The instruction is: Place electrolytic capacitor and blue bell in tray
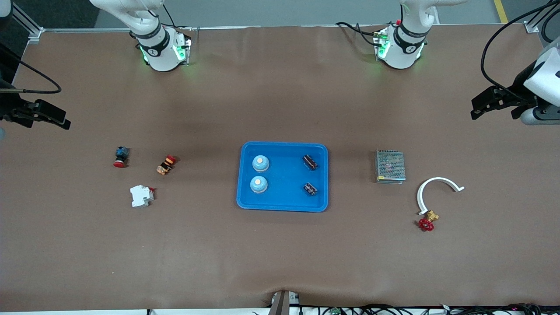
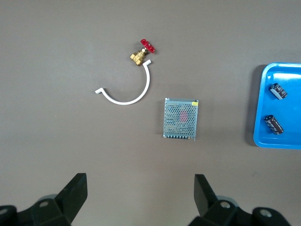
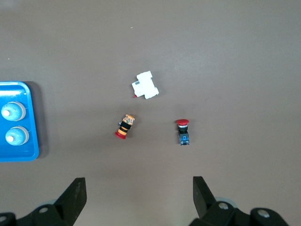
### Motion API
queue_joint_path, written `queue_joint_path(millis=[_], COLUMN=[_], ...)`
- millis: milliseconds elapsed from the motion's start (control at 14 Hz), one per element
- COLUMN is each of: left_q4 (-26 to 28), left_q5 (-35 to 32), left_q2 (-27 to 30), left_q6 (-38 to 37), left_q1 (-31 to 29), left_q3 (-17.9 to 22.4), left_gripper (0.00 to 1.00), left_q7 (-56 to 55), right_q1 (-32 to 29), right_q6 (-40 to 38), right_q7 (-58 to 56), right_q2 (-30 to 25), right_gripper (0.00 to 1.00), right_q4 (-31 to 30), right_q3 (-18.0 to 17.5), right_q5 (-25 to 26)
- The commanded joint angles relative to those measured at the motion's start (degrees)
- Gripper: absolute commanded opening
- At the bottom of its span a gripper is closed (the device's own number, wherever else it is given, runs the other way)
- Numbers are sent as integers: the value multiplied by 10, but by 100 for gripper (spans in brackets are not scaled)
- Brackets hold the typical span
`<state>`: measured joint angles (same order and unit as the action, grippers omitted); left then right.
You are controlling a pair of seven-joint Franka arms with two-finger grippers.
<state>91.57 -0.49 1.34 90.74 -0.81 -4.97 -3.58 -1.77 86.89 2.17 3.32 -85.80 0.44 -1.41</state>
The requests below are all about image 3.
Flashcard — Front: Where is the blue plastic tray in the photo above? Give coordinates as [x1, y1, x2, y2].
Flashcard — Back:
[0, 81, 40, 162]

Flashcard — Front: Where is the red mushroom button blue base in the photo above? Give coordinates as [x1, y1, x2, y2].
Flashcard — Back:
[175, 119, 190, 146]

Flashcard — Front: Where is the white circuit breaker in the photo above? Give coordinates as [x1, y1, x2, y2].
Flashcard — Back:
[131, 70, 160, 100]

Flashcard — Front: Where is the orange red push button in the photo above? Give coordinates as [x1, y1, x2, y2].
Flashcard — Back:
[114, 113, 136, 140]

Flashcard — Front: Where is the blue dome bell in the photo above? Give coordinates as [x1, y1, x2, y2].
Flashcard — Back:
[0, 101, 26, 122]
[5, 126, 30, 146]

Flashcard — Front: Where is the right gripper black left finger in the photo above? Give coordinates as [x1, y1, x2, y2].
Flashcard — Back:
[0, 178, 87, 226]

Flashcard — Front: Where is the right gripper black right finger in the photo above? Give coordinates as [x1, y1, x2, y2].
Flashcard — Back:
[190, 176, 290, 226]

